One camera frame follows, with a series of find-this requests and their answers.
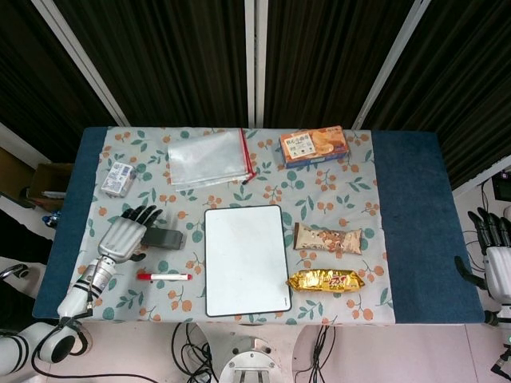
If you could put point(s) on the red white marker pen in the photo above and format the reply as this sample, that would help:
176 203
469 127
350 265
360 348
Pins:
167 276

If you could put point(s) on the small white milk carton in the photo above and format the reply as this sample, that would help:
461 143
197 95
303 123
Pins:
117 179

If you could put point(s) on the blue table cover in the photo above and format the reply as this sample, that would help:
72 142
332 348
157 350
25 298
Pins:
419 219

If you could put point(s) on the floral tablecloth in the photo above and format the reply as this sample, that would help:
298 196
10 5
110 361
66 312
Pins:
319 191

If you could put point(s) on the white frame post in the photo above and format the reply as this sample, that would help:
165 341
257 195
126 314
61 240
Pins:
80 60
255 60
389 64

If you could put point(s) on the brown cardboard box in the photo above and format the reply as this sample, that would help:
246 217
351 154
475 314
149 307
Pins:
50 179

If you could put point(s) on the brown snack packet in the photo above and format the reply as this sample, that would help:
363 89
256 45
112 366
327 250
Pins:
327 238

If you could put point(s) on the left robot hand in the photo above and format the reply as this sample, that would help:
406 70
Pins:
121 239

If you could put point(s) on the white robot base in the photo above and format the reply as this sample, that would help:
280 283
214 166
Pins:
249 363

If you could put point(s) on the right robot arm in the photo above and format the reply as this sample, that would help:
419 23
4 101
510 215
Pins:
504 317

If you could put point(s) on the clear zip pouch red zipper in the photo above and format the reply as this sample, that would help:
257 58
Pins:
205 157

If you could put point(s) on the gold foil biscuit packet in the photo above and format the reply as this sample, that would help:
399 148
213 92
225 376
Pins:
325 281

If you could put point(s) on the white whiteboard black frame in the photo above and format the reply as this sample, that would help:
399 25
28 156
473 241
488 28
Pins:
247 259

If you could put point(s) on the grey board eraser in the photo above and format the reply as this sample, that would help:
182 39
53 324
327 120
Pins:
167 239

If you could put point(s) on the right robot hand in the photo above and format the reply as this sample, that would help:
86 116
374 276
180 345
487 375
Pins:
499 271

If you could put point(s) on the orange blue biscuit box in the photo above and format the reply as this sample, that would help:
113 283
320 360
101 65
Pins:
313 147

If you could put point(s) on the black curtain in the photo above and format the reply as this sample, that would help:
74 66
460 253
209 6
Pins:
167 60

